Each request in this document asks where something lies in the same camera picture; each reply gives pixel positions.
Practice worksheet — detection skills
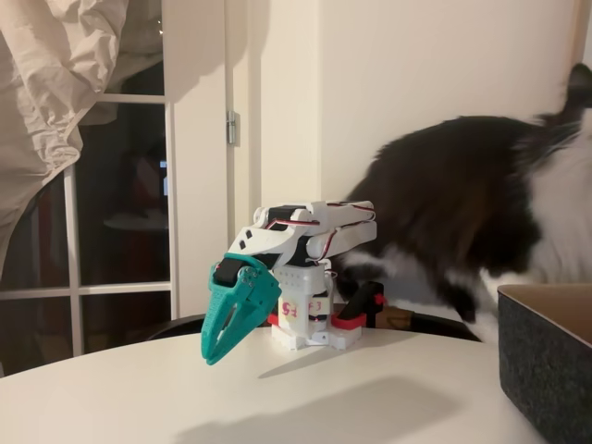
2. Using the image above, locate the dark grey felt box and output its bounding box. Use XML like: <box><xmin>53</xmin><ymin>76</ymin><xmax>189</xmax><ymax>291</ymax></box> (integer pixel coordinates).
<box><xmin>497</xmin><ymin>282</ymin><xmax>592</xmax><ymax>444</ymax></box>

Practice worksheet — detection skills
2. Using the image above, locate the dark wooden chair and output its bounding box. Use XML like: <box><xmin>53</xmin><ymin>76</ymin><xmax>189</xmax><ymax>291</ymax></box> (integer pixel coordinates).
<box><xmin>147</xmin><ymin>302</ymin><xmax>482</xmax><ymax>346</ymax></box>

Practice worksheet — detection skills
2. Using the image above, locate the white glazed door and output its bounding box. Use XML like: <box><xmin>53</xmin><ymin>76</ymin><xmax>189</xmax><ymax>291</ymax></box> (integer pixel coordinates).
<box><xmin>0</xmin><ymin>0</ymin><xmax>263</xmax><ymax>371</ymax></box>

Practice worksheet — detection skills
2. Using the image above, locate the metal door hinge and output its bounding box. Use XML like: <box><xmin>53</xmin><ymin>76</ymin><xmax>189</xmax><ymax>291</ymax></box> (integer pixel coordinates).
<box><xmin>225</xmin><ymin>110</ymin><xmax>242</xmax><ymax>147</ymax></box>

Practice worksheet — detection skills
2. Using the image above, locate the black and white cat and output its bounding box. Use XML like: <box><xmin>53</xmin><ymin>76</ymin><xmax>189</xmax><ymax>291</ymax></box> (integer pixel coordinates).
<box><xmin>333</xmin><ymin>61</ymin><xmax>592</xmax><ymax>344</ymax></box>

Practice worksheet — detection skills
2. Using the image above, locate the beige crumpled curtain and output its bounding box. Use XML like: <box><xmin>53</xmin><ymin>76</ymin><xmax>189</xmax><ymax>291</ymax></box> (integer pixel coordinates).
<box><xmin>0</xmin><ymin>0</ymin><xmax>164</xmax><ymax>283</ymax></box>

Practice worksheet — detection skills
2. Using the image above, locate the light wooden shelf post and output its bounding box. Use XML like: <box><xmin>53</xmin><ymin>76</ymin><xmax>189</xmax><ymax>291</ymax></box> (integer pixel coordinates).
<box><xmin>558</xmin><ymin>0</ymin><xmax>591</xmax><ymax>117</ymax></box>

